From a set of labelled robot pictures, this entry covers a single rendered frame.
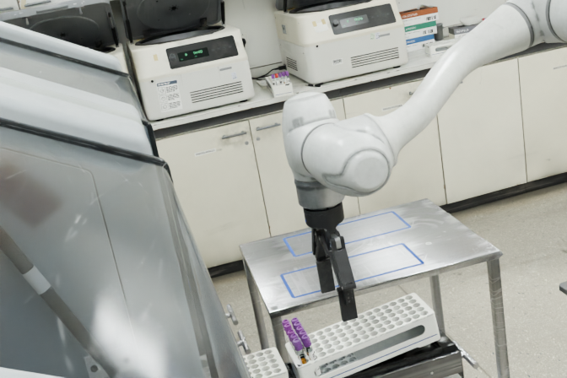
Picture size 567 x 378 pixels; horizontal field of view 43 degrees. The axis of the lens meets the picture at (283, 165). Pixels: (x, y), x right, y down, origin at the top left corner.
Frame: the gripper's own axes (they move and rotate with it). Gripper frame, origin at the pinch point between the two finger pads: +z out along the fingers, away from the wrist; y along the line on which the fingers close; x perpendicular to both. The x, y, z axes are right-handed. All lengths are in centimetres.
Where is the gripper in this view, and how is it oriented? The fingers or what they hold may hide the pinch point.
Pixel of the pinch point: (337, 299)
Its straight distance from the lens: 145.7
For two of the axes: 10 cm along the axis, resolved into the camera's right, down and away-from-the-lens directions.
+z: 1.7, 9.4, 2.8
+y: -2.5, -2.4, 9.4
